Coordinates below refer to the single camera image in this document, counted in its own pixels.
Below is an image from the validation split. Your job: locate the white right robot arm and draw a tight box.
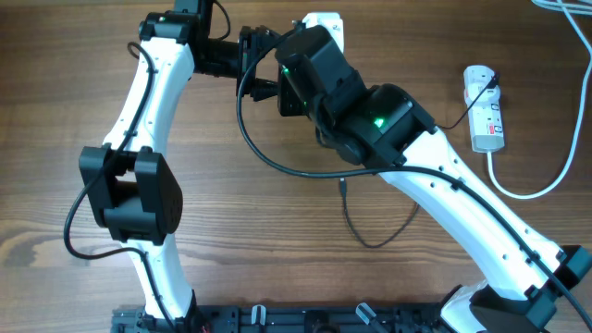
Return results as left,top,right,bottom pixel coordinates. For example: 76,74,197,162
275,26,591,332

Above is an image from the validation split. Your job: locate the white power strip cable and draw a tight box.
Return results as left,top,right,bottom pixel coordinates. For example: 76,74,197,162
486,0,592,201

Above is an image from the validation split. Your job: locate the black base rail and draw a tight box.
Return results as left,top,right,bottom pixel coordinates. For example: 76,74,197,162
111,302,452,333

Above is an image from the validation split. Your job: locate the white cable top right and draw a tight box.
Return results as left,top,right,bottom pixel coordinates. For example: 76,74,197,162
530,0,592,17

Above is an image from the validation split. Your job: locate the white power strip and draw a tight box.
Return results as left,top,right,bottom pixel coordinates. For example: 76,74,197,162
463,65,505,153

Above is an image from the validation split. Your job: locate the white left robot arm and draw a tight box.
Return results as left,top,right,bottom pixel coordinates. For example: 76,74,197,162
63,1,279,332

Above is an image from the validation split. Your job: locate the black charger cable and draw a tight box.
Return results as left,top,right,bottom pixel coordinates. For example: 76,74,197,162
339,71,500,250

